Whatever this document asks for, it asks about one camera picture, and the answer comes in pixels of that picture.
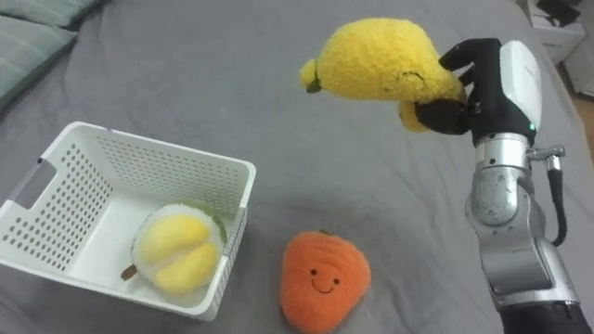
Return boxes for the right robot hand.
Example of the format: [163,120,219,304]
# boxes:
[414,37,543,148]

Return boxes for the yellow banana soft toy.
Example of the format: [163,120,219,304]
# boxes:
[299,17,468,134]

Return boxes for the white cabinet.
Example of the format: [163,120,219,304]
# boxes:
[523,0,594,98]

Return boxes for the grey bed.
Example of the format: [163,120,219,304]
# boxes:
[0,0,594,334]

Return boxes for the orange fruit soft toy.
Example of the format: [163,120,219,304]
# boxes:
[279,228,372,334]

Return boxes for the durian soft toy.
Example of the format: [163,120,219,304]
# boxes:
[120,200,228,296]

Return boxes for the white perforated plastic basket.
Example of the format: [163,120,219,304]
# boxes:
[0,121,257,323]

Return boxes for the grey-green pillow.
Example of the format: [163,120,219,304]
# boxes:
[0,14,79,111]
[0,0,106,28]

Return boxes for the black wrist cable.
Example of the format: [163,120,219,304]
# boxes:
[526,145,569,248]

